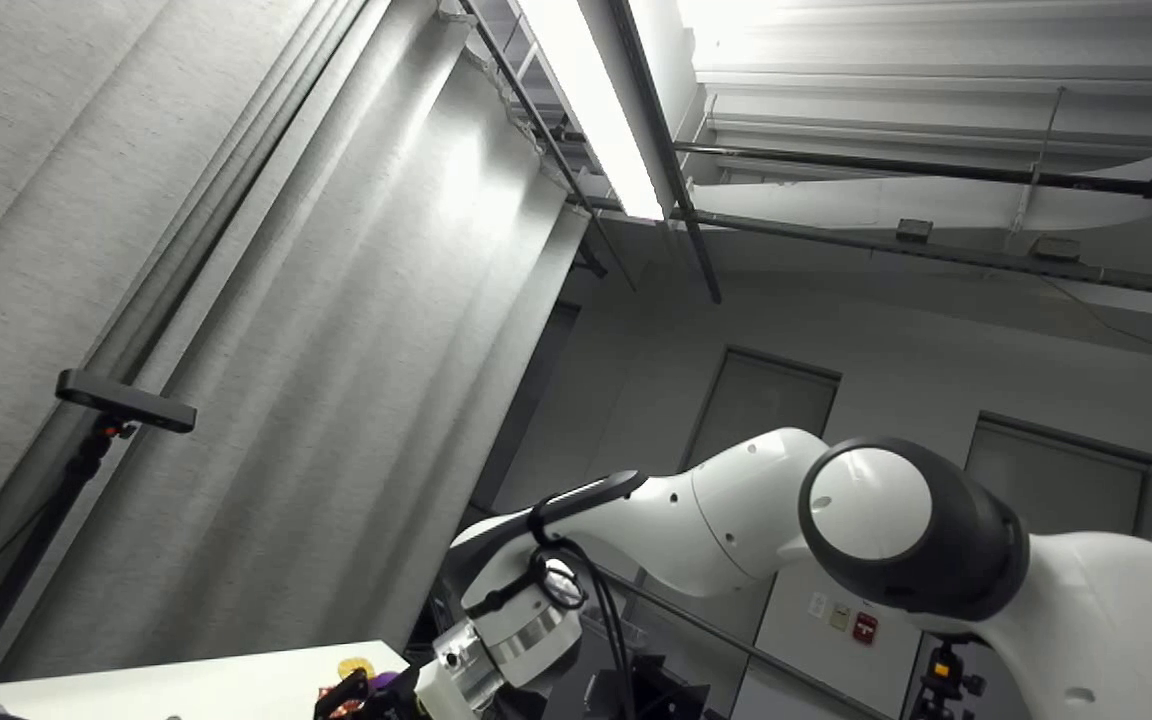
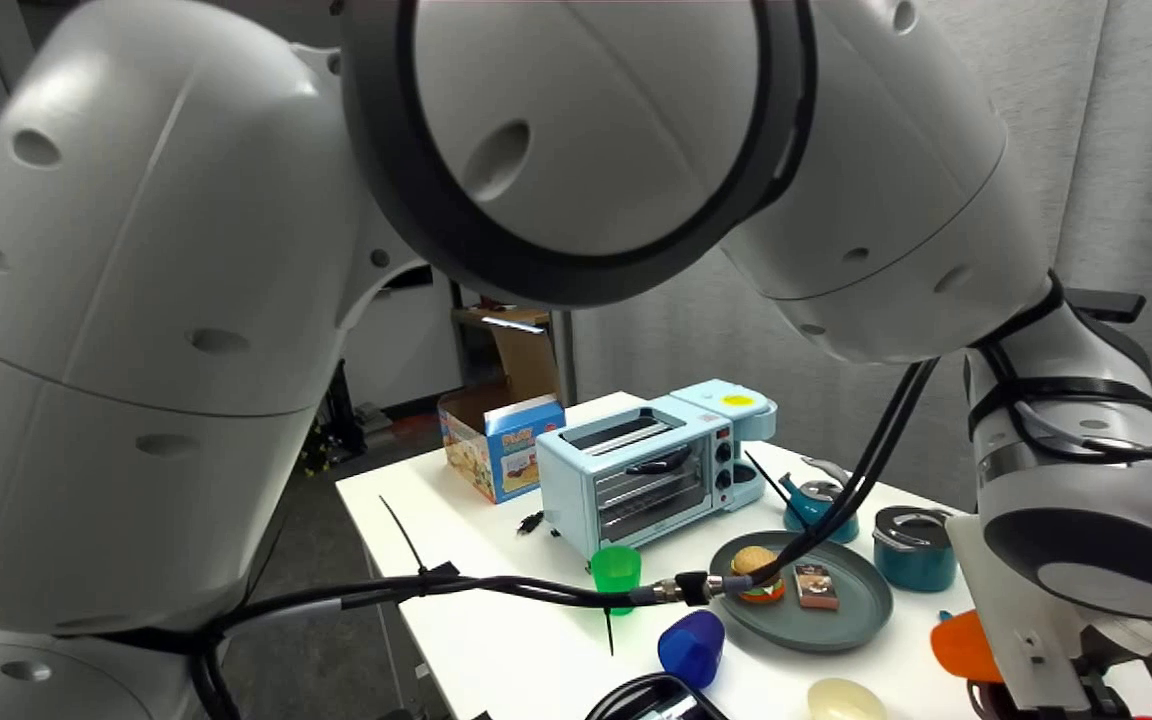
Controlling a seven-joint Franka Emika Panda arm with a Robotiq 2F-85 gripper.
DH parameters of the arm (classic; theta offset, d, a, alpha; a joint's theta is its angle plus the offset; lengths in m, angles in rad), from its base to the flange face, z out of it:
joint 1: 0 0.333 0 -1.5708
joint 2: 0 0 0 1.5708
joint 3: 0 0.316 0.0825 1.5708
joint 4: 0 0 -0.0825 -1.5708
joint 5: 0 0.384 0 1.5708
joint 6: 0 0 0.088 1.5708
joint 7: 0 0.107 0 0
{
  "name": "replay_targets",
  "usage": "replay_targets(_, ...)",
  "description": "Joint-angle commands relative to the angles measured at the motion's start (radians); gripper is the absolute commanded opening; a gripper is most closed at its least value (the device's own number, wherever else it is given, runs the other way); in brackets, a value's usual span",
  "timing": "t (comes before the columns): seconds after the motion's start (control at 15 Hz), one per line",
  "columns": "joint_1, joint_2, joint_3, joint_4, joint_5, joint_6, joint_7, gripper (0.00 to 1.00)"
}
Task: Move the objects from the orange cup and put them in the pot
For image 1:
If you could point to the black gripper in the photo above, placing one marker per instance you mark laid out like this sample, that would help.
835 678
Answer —
347 701

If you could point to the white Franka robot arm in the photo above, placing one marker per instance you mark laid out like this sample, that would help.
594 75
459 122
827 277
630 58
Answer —
738 520

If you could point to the yellow toy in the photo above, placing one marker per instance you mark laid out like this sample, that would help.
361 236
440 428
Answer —
354 667

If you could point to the purple toy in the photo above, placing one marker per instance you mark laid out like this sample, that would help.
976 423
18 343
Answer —
398 680

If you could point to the grey curtain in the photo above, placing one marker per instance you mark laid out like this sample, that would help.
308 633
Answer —
338 403

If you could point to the black background equipment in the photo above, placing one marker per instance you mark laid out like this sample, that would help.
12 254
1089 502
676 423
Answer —
662 688

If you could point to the black tripod stand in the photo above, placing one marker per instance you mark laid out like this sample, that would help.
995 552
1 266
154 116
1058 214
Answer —
944 680
31 547

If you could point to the grey door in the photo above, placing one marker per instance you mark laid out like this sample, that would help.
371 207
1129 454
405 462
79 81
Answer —
1070 487
760 403

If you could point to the red fire alarm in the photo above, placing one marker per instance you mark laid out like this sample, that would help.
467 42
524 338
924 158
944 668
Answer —
862 627

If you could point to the ceiling light fixture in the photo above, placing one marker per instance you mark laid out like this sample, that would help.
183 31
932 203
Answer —
588 95

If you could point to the grey ceiling conduit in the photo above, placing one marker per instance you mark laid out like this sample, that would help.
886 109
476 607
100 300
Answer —
949 247

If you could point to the black ceiling pipe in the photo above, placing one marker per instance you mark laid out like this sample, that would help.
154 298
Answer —
921 166

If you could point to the black bar camera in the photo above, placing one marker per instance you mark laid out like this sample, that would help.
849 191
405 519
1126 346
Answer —
121 403

